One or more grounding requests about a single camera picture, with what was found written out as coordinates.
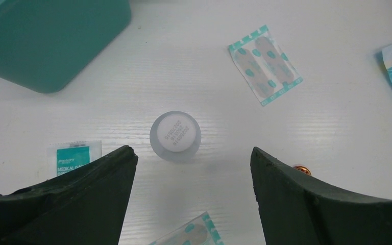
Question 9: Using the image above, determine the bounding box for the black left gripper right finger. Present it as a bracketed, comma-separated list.
[250, 147, 392, 244]

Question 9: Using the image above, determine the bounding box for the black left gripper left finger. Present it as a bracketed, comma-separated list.
[0, 145, 138, 244]

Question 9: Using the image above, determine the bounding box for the small white plastic bottle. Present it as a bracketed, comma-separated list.
[150, 111, 202, 163]

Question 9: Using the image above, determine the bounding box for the teal medicine kit box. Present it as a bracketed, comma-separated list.
[0, 0, 131, 93]

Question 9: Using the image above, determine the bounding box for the teal medical gauze packet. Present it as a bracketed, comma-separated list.
[47, 140, 102, 178]

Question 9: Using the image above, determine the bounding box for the bandage strip pack near scissors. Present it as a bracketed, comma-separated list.
[149, 212, 224, 245]

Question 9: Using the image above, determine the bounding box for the bandage strip pack upper centre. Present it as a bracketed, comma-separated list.
[228, 25, 303, 106]

